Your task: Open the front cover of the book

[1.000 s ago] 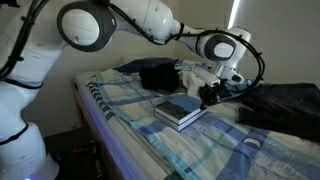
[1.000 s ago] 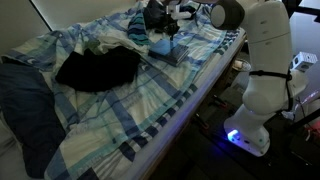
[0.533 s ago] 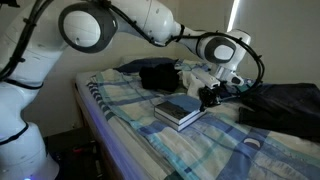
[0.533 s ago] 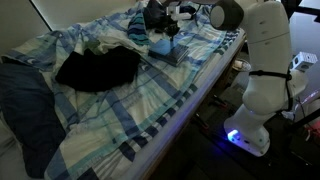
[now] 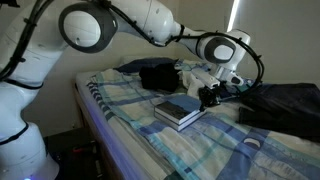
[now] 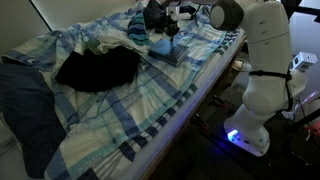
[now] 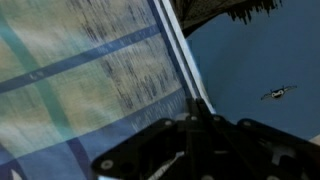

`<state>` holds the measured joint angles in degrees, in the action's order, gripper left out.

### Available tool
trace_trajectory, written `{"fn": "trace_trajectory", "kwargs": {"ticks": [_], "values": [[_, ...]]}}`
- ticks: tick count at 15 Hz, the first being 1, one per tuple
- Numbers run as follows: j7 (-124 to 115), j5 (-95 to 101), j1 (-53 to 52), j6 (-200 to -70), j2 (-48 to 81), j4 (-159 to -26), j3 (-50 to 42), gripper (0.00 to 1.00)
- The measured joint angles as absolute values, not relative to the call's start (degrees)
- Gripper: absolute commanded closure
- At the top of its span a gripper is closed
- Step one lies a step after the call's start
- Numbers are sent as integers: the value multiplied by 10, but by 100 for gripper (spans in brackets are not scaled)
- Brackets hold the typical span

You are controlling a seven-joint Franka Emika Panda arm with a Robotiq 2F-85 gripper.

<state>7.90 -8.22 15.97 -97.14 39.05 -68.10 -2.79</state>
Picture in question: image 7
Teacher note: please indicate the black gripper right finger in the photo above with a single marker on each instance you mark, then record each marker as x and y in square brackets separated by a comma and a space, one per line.
[253, 150]

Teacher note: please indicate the blue checkered bed blanket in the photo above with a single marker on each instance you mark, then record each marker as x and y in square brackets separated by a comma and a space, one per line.
[83, 83]

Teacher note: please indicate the blue cover book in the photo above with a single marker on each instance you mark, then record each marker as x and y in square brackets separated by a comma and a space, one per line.
[253, 60]

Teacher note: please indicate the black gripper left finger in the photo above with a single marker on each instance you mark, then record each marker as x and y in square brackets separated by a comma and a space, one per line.
[150, 150]

